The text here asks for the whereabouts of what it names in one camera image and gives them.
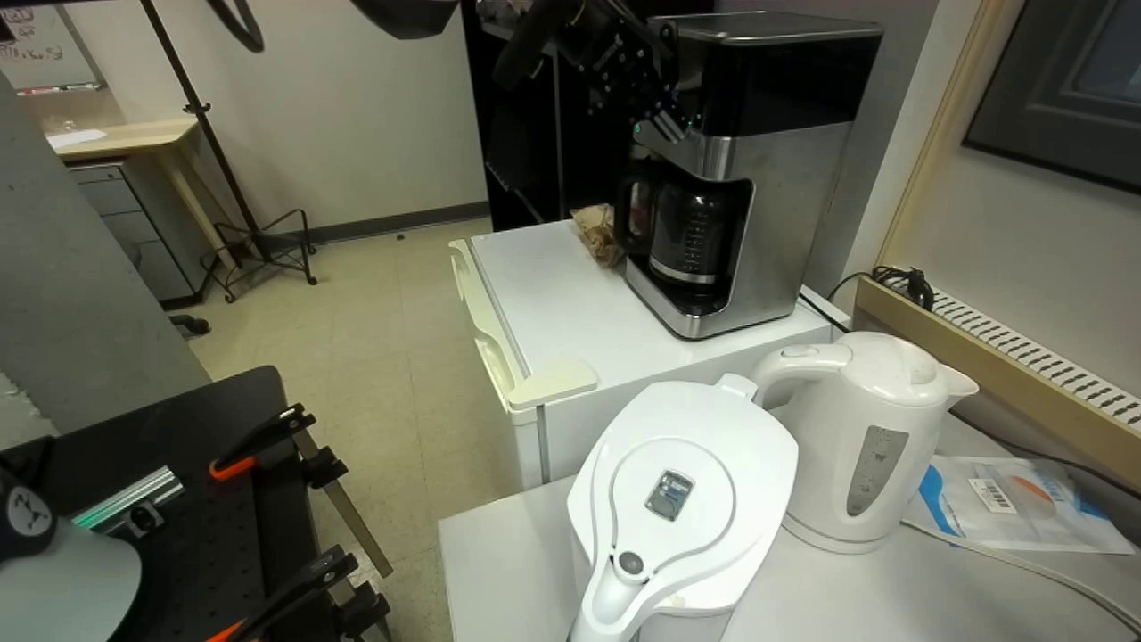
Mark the brown crumpled item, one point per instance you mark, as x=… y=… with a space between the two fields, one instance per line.
x=598 y=234

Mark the grey filing cabinet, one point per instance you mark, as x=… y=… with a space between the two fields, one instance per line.
x=150 y=221

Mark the lower orange black clamp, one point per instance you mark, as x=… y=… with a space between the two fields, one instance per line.
x=312 y=586

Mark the dark framed picture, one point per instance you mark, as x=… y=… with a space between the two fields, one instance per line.
x=1068 y=92

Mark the wooden radiator ledge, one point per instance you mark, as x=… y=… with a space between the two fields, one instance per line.
x=1062 y=398

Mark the wooden side table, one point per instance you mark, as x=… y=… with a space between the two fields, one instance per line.
x=164 y=141

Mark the black work table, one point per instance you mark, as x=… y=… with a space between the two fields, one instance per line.
x=224 y=549

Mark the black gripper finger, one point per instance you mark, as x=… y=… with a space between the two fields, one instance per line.
x=669 y=122

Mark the plastic bag with papers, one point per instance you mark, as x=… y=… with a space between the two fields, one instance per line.
x=1014 y=504

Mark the upper orange black clamp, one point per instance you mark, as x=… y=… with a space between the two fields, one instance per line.
x=276 y=439

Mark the black steel coffeemaker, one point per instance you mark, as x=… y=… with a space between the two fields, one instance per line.
x=767 y=100

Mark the black tripod stand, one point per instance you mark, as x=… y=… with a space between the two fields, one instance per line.
x=252 y=245

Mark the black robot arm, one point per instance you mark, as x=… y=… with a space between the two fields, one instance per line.
x=417 y=20

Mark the white electric kettle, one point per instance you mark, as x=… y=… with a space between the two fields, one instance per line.
x=867 y=415

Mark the white mini fridge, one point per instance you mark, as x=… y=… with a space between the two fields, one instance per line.
x=568 y=345

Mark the glass coffee carafe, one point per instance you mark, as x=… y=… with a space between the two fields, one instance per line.
x=674 y=221

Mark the orange black clamp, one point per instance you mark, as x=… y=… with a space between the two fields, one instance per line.
x=312 y=586
x=276 y=439

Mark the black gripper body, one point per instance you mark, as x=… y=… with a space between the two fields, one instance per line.
x=598 y=36

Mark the whiteboard on wall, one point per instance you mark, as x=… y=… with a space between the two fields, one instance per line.
x=42 y=50

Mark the teal silver tool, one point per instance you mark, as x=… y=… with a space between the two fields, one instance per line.
x=138 y=509

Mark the grey round disc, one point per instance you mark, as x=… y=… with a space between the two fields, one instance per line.
x=76 y=591

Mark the white water filter pitcher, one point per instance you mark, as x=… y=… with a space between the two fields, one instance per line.
x=674 y=512

